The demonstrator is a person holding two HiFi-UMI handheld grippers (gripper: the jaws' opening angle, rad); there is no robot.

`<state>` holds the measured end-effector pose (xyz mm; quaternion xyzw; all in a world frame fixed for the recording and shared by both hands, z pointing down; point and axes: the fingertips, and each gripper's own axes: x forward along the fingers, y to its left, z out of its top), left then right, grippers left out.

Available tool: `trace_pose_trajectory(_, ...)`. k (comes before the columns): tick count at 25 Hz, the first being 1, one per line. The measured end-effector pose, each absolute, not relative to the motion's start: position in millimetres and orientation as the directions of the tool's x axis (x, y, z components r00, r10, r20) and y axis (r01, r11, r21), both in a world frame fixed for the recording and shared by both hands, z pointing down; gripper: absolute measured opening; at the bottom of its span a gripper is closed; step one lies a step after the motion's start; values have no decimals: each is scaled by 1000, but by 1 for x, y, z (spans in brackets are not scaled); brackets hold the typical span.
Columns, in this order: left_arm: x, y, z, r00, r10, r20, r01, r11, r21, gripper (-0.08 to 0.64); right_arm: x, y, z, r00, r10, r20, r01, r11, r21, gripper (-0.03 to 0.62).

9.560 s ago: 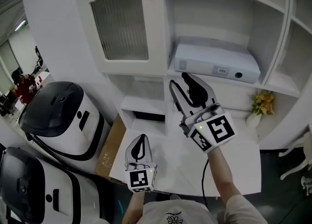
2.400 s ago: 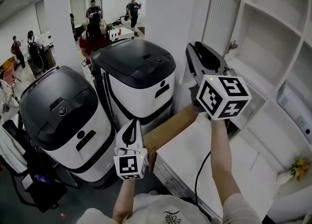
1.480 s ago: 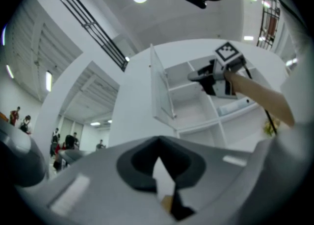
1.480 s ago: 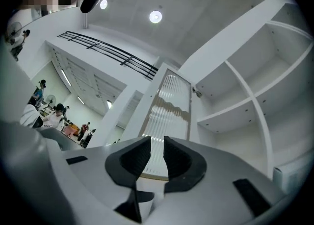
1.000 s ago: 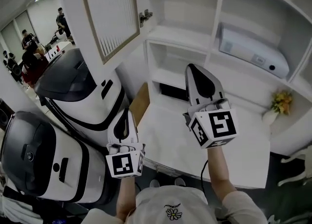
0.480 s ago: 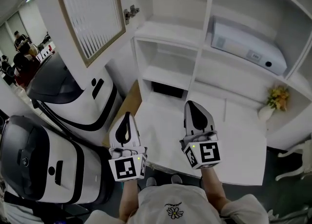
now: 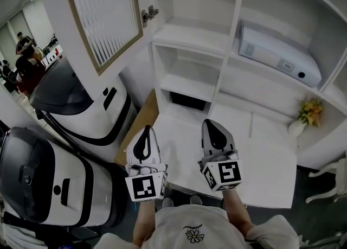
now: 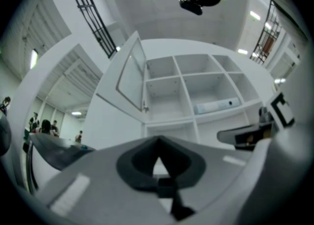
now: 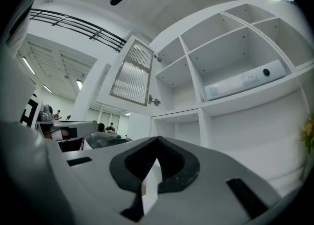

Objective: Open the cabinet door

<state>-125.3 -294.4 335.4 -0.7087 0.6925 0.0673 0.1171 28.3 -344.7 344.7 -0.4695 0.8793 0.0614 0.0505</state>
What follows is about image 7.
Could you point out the person's right forearm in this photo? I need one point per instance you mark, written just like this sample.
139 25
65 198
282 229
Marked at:
238 212

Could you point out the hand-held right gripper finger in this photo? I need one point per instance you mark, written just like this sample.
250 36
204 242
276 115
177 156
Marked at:
227 139
205 145

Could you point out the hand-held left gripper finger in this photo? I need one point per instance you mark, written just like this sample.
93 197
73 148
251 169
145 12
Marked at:
155 153
130 158

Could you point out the large white carton box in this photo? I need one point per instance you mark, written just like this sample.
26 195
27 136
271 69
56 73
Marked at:
271 50

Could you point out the brown cardboard box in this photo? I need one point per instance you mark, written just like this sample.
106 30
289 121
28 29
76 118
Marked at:
138 128

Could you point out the person's white flower-print shirt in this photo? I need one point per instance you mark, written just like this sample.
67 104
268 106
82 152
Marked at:
195 220

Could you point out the white ceramic vase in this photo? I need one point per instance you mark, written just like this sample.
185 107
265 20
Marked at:
296 128

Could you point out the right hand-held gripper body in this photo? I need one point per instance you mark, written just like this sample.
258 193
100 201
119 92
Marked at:
229 173

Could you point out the yellow flower bouquet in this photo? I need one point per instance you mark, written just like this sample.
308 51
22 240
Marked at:
311 112

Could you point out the white desk hutch shelving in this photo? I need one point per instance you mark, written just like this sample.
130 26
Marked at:
195 3

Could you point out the person's left forearm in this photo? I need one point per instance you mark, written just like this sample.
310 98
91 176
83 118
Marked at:
145 223

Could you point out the white robot with black visor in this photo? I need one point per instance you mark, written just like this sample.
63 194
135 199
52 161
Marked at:
108 123
81 182

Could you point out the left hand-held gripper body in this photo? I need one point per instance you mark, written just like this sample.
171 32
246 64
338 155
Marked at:
143 186

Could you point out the person's white sneaker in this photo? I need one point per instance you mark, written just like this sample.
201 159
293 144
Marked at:
195 200
167 202

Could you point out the metal cabinet hinge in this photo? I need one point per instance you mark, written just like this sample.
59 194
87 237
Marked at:
149 14

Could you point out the white curved-leg side table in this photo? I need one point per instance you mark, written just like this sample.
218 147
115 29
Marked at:
333 182

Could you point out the cabinet door with glass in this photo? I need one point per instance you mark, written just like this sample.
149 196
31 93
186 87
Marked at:
105 17

